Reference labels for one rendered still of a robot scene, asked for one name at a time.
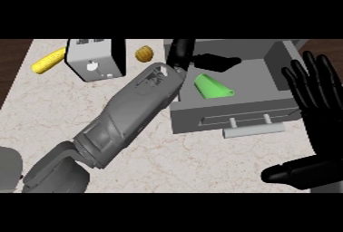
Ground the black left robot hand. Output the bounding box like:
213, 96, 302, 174
166, 38, 242, 73

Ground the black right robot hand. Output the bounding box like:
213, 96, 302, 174
260, 50, 343, 191

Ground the green cup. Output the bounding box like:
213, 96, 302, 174
192, 72, 237, 100

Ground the grey open drawer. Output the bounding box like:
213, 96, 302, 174
170, 57, 306, 107

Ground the grey drawer front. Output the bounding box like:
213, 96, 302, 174
169, 99, 306, 136

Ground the brown ridged round pastry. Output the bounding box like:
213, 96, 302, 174
135, 44, 155, 63

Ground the grey cabinet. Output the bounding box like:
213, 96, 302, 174
163, 38, 310, 92

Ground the grey and black toaster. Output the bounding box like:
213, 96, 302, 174
64, 38, 127, 82

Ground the yellow corn cob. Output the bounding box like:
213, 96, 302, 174
31, 46, 68, 75

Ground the grey rounded robot body part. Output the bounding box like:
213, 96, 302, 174
0, 146, 24, 193

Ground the pale grey drawer handle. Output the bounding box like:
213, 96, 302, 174
222, 113, 287, 140

